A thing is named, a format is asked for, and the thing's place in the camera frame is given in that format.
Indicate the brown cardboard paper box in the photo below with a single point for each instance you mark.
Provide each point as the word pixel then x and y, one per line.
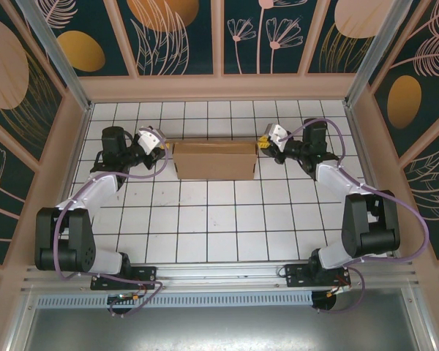
pixel 214 161

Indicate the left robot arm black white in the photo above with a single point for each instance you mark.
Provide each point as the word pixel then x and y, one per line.
pixel 73 237

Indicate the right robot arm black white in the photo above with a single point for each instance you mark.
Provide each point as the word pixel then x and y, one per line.
pixel 366 226

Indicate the grey metal sheet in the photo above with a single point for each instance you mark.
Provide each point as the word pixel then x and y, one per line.
pixel 219 329

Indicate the aluminium side rail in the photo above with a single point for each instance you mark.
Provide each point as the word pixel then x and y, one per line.
pixel 360 146
pixel 81 135

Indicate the aluminium frame post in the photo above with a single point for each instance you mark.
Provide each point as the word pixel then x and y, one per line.
pixel 62 62
pixel 373 55

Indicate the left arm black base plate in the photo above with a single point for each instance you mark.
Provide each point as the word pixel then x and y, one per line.
pixel 146 273

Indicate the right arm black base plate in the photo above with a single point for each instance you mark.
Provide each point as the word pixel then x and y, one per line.
pixel 296 274

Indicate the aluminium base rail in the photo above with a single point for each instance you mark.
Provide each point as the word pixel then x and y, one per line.
pixel 219 272

